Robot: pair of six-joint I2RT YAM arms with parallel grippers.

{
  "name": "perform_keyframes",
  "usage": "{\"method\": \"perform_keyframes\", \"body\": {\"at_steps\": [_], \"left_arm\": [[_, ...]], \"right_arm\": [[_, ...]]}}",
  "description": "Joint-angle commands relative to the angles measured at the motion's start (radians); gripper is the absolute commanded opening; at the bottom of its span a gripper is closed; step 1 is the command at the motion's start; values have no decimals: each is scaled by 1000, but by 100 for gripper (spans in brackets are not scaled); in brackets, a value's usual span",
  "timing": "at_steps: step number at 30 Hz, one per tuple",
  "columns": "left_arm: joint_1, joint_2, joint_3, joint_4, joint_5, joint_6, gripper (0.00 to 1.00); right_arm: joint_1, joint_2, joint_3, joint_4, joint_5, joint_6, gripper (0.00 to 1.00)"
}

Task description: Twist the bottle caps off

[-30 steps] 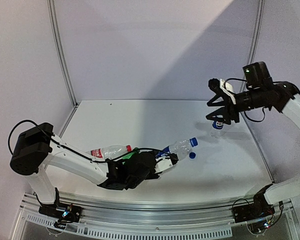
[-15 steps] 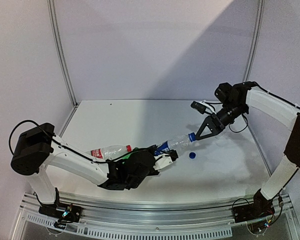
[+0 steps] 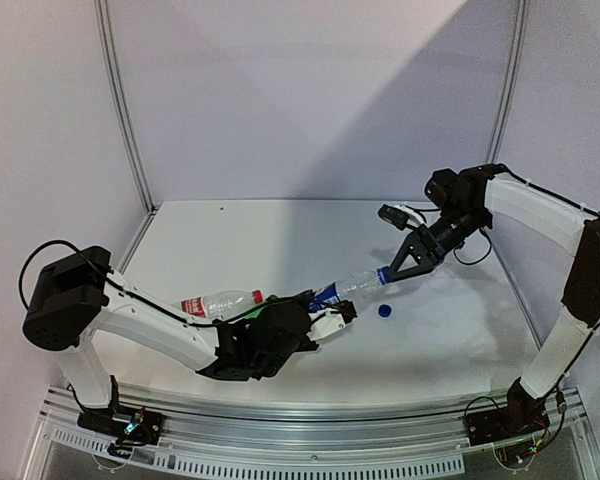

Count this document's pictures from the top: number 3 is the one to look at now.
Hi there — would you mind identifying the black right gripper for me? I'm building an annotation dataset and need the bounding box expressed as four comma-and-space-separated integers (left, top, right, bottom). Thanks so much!
385, 206, 486, 282

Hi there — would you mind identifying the clear bottle small blue label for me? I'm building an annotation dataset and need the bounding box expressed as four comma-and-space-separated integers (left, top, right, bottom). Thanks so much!
309, 266, 391, 313

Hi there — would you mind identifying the blue Pepsi bottle cap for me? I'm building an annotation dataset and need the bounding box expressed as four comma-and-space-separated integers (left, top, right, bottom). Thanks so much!
378, 304, 392, 318

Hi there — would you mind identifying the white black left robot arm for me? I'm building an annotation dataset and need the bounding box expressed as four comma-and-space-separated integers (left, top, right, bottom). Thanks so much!
21, 246, 357, 434

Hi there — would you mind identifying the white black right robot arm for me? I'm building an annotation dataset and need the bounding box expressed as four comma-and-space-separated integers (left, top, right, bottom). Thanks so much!
388, 164, 600, 436

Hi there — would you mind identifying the green plastic bottle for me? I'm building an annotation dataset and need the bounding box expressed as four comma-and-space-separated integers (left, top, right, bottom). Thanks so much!
243, 295, 289, 323

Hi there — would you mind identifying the clear bottle red label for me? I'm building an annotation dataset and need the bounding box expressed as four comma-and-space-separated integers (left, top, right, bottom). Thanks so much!
172, 290, 264, 320

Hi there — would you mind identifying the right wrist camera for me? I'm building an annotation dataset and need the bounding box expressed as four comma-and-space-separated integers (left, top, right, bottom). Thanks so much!
377, 204, 427, 231

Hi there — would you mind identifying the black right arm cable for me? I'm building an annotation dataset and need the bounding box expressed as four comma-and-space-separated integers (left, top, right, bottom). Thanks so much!
404, 167, 600, 391

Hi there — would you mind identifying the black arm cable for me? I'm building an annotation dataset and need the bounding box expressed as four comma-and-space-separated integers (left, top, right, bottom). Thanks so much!
17, 240, 341, 331
404, 167, 600, 391

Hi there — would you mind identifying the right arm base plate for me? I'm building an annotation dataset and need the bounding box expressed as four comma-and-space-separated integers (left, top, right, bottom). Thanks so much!
462, 396, 566, 453

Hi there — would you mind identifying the aluminium front rail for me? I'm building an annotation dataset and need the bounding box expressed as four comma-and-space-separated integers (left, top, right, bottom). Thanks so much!
21, 385, 600, 479

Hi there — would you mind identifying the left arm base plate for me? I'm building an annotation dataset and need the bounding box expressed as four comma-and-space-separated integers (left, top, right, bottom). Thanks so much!
77, 406, 165, 447

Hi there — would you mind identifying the right aluminium corner post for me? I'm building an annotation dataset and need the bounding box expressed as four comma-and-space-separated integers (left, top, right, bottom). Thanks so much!
485, 0, 530, 164

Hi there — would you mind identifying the aluminium corner post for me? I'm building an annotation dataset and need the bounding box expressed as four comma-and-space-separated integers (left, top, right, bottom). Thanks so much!
485, 0, 530, 164
94, 0, 158, 215

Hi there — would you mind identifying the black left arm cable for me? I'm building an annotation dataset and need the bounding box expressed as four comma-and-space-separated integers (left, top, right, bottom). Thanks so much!
17, 240, 341, 331

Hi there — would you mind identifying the left aluminium corner post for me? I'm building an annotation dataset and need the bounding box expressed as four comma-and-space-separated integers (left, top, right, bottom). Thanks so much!
94, 0, 158, 215

